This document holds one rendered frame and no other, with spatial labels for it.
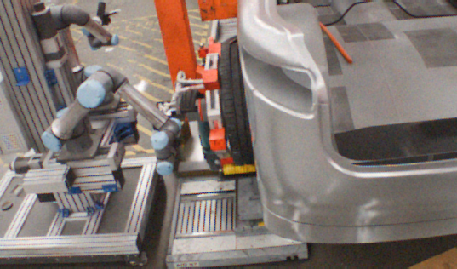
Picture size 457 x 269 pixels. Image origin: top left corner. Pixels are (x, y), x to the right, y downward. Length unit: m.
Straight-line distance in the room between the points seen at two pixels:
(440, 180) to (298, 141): 0.47
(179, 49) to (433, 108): 1.51
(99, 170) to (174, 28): 0.95
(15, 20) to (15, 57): 0.22
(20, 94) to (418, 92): 2.10
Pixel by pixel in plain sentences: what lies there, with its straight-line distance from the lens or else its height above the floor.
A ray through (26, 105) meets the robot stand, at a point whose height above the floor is 1.04.
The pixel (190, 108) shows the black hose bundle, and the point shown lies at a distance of 2.29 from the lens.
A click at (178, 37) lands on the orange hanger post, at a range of 2.83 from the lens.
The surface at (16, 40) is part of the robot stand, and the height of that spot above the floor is 1.43.
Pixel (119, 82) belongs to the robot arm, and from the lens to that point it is 2.15.
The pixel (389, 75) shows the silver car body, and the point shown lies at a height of 1.01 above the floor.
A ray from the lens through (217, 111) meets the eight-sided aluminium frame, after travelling 2.24.
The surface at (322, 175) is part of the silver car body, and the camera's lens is 1.45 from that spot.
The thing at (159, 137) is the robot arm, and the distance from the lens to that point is 2.08.
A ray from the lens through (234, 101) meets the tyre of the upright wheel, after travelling 2.19.
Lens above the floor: 2.10
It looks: 34 degrees down
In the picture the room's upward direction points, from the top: 10 degrees counter-clockwise
